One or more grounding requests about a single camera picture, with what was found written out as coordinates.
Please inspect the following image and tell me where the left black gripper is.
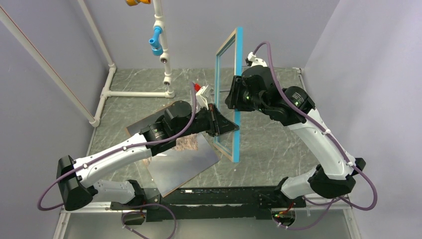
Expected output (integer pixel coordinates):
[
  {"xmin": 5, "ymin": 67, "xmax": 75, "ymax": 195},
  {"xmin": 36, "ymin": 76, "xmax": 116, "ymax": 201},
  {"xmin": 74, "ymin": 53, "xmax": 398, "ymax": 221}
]
[{"xmin": 175, "ymin": 103, "xmax": 238, "ymax": 138}]

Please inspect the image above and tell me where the blue wooden picture frame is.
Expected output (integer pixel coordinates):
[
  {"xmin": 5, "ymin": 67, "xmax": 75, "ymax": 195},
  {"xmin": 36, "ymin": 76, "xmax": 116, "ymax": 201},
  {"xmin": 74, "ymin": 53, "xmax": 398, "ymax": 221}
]
[{"xmin": 213, "ymin": 27, "xmax": 243, "ymax": 163}]

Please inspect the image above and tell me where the landscape photo print board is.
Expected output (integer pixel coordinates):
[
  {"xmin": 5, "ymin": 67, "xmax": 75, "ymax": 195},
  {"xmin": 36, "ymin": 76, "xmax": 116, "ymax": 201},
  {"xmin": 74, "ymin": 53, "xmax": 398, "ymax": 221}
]
[{"xmin": 141, "ymin": 133, "xmax": 219, "ymax": 198}]

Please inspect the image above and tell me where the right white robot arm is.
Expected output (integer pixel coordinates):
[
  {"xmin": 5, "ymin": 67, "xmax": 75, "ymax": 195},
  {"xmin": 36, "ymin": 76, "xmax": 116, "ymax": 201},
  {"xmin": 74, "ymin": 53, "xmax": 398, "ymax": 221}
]
[{"xmin": 225, "ymin": 65, "xmax": 366, "ymax": 207}]

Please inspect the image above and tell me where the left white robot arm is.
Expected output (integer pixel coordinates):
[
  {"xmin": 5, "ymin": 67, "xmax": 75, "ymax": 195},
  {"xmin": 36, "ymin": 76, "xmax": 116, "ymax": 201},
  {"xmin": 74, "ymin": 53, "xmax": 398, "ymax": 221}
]
[{"xmin": 57, "ymin": 101, "xmax": 239, "ymax": 211}]

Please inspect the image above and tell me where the blue pipe fitting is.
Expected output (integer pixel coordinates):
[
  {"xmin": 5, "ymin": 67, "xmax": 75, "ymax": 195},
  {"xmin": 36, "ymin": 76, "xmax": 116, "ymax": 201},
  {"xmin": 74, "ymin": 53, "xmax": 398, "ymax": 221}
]
[{"xmin": 149, "ymin": 26, "xmax": 163, "ymax": 56}]

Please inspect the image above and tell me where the white pvc pipe structure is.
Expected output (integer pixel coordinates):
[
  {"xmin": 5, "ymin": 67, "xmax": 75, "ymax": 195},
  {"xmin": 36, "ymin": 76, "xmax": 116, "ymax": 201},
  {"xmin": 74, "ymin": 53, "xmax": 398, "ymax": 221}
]
[{"xmin": 0, "ymin": 0, "xmax": 176, "ymax": 128}]

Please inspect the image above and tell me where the orange pipe fitting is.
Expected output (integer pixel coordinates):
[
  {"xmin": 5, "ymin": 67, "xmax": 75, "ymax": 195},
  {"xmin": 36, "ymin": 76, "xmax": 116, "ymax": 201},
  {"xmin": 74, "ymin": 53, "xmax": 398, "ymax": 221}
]
[{"xmin": 126, "ymin": 0, "xmax": 151, "ymax": 6}]

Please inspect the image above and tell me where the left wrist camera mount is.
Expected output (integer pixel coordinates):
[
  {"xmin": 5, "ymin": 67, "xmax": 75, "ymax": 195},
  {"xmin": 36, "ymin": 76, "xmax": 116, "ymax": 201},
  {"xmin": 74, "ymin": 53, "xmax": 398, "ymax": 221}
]
[{"xmin": 194, "ymin": 83, "xmax": 211, "ymax": 110}]

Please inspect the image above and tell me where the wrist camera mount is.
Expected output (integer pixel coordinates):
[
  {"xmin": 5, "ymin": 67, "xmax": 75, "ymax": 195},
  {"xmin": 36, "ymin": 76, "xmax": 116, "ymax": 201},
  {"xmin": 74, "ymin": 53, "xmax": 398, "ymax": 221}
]
[
  {"xmin": 245, "ymin": 52, "xmax": 268, "ymax": 67},
  {"xmin": 194, "ymin": 83, "xmax": 211, "ymax": 110}
]

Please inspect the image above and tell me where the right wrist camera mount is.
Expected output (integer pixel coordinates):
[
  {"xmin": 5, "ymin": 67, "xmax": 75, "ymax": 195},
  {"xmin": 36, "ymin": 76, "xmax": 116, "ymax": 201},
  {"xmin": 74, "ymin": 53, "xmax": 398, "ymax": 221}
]
[{"xmin": 245, "ymin": 52, "xmax": 268, "ymax": 67}]

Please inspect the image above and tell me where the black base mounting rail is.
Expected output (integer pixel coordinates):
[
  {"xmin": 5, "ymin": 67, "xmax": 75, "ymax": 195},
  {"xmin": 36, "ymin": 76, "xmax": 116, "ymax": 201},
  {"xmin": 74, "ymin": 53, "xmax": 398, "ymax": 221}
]
[{"xmin": 110, "ymin": 185, "xmax": 307, "ymax": 226}]

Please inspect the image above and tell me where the aluminium extrusion frame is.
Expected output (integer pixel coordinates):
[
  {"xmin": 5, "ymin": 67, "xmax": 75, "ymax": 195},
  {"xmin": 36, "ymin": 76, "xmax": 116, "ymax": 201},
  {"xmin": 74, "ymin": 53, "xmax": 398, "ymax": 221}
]
[{"xmin": 52, "ymin": 186, "xmax": 363, "ymax": 239}]

